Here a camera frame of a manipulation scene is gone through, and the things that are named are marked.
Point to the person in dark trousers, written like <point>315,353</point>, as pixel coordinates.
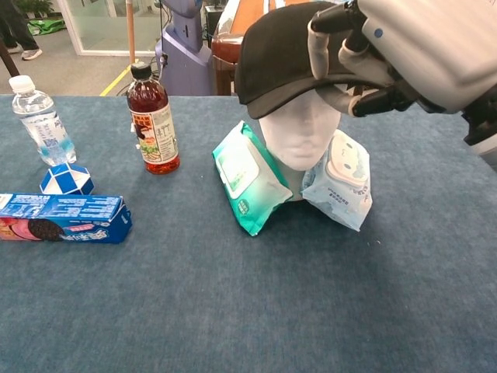
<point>19,27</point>

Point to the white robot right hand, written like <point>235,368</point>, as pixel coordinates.
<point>435,46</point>

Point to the green bag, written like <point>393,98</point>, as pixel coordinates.
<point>46,26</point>

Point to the white foam mannequin head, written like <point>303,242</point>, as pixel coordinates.
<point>299,132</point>

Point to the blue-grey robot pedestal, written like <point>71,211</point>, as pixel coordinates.
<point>182,58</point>

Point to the clear water bottle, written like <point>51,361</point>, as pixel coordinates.
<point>42,124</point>

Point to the black baseball cap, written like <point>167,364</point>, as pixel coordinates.
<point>275,58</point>

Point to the dark tea bottle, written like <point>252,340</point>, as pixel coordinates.
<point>153,128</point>

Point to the blue white snake puzzle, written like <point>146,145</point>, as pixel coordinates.
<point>66,180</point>

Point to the wooden pole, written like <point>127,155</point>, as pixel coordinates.
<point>131,31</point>

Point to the light blue wet wipes pack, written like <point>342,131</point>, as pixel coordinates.
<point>341,194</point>

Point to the white framed glass partition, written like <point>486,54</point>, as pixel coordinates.
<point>74,35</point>

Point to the blue felt table mat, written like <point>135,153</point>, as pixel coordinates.
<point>233,303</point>

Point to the blue cookie box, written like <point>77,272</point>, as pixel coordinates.
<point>70,217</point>

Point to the green wet wipes pack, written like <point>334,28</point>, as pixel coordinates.
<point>248,182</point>

